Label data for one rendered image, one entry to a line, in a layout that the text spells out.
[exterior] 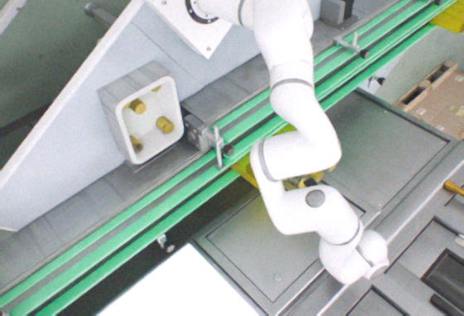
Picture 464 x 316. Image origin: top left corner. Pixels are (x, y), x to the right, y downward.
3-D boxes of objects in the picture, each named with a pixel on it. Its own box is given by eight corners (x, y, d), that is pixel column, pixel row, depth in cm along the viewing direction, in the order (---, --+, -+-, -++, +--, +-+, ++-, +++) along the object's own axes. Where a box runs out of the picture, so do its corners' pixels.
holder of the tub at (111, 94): (123, 162, 128) (137, 177, 124) (96, 89, 108) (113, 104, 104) (169, 133, 136) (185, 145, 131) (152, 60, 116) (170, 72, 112)
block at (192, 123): (186, 141, 133) (200, 153, 129) (181, 119, 126) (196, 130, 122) (195, 135, 134) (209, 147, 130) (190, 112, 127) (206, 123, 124)
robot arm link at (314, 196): (353, 169, 94) (289, 182, 101) (316, 114, 80) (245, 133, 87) (360, 241, 85) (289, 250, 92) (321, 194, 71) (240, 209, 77)
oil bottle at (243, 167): (219, 159, 139) (268, 198, 127) (219, 147, 135) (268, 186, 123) (233, 150, 141) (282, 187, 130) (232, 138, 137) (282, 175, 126)
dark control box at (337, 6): (319, 17, 159) (337, 25, 155) (321, -3, 154) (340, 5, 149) (333, 8, 163) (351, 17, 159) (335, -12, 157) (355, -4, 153)
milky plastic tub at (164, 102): (118, 152, 124) (135, 168, 119) (96, 90, 108) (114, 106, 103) (167, 121, 132) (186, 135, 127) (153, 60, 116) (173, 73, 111)
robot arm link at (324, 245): (341, 196, 92) (370, 234, 107) (294, 235, 93) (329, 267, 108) (367, 226, 86) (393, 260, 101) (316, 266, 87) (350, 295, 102)
